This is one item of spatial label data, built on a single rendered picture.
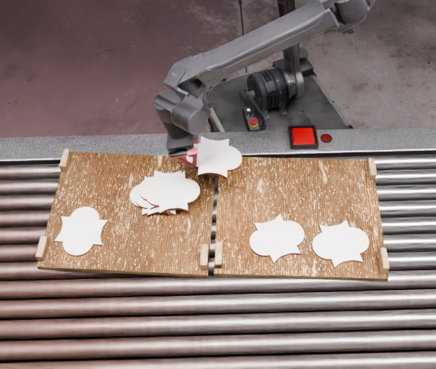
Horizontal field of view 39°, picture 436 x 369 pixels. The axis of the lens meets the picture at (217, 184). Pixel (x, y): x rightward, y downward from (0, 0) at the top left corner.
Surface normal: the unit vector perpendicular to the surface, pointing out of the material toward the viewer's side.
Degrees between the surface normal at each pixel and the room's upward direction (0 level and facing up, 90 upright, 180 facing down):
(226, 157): 6
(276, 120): 0
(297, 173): 0
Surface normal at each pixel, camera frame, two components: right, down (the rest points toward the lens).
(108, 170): -0.01, -0.58
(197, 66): -0.45, -0.30
